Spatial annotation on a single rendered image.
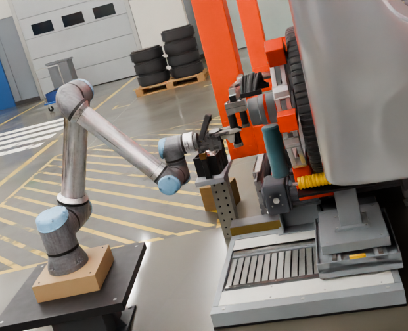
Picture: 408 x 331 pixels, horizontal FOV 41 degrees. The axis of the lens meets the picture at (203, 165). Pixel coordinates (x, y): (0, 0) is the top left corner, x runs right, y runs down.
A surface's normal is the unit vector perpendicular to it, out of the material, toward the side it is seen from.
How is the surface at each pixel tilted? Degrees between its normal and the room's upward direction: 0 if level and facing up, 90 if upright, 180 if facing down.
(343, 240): 0
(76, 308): 0
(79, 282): 90
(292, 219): 90
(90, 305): 0
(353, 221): 90
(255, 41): 90
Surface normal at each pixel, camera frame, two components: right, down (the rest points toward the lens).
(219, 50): -0.17, 0.32
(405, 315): -0.25, -0.93
